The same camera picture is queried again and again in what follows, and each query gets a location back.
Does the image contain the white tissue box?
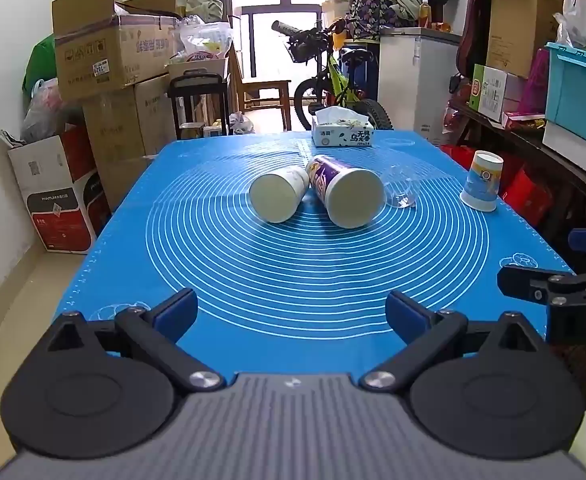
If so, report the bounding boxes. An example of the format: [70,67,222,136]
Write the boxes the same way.
[311,106,375,148]

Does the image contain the large open cardboard box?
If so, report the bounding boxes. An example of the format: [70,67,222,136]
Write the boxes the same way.
[51,0,180,102]

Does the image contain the brown cardboard box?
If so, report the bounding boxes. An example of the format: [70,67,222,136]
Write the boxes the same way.
[82,74,178,166]

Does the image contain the teal plastic storage crate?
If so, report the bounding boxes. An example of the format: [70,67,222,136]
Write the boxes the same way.
[544,42,586,149]

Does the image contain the blue and white paper cup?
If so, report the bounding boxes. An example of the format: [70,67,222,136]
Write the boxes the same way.
[460,150,504,212]

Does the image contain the pink bag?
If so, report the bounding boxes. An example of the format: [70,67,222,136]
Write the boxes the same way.
[517,47,550,117]

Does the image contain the blue silicone baking mat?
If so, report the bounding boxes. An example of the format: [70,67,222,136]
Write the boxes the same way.
[65,130,574,386]

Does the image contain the red and white printer box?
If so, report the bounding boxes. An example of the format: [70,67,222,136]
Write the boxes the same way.
[0,124,113,255]

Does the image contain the white and red plastic bag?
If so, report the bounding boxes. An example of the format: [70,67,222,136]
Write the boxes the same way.
[21,78,70,144]

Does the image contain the green bag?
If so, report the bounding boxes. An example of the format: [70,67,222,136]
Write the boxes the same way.
[23,34,56,107]

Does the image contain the tall cardboard box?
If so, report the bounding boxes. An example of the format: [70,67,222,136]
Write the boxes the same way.
[486,0,565,80]

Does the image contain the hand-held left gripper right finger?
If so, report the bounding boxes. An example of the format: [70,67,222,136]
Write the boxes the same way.
[360,291,545,393]

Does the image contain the white chest freezer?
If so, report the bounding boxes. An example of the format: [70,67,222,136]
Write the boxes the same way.
[377,27,462,142]

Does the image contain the purple printed paper cup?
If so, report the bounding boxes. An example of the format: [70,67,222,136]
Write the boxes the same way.
[305,154,385,229]

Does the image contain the clear plastic cup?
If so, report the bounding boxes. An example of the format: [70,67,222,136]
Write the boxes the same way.
[380,161,422,210]

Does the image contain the white plastic container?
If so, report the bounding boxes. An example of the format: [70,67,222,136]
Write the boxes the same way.
[542,120,586,180]

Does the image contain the white plastic bucket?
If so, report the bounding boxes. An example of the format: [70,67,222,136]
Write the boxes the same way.
[321,0,350,29]

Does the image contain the red gift bags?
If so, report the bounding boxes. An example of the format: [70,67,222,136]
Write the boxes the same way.
[440,144,555,227]

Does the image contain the dark wooden side table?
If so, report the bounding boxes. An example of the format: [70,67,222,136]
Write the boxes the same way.
[447,99,586,243]

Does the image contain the floral fabric bag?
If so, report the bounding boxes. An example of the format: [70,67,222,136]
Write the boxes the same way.
[348,0,405,41]

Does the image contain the clear bag of packets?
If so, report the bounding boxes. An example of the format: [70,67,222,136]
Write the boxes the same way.
[173,16,234,64]

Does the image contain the green and white carton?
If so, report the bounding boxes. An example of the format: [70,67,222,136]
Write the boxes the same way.
[468,63,525,122]

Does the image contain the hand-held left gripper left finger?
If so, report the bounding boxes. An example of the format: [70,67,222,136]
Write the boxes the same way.
[47,287,225,394]

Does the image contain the wooden chair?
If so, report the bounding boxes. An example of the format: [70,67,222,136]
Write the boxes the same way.
[228,42,293,132]

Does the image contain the green and black bicycle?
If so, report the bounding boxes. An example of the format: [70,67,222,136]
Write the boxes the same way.
[271,17,394,132]

